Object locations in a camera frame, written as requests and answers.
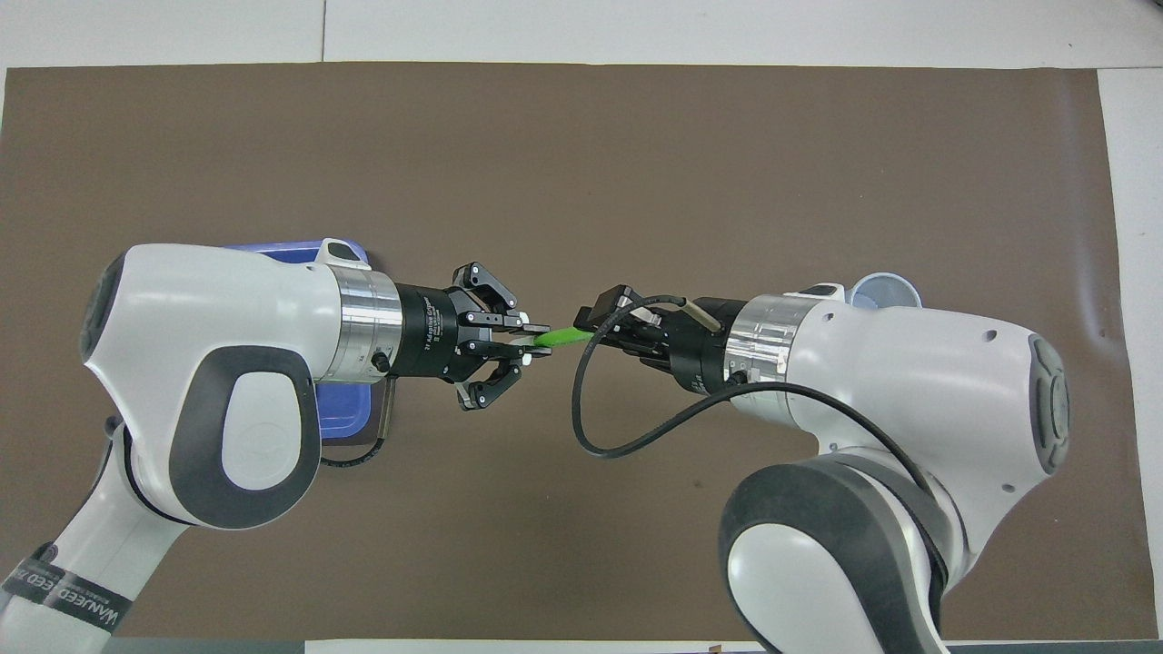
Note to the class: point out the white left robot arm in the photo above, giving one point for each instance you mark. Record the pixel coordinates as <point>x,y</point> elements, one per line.
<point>200,327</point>

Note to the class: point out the green marker pen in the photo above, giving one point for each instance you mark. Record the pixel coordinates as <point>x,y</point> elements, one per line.
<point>563,338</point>

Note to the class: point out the blue plastic tray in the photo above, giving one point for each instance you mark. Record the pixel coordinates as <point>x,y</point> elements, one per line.
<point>350,413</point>

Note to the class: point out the brown table mat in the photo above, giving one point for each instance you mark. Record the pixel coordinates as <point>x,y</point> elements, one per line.
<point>581,154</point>

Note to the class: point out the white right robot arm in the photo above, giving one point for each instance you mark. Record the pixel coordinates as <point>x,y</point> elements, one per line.
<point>909,381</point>

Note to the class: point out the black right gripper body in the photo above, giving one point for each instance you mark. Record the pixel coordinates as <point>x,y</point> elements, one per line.
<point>695,354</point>

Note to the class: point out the translucent plastic cup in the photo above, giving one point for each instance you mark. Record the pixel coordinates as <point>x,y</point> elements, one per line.
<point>886,291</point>

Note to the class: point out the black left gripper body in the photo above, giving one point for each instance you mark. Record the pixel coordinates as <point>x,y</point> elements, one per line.
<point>427,331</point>

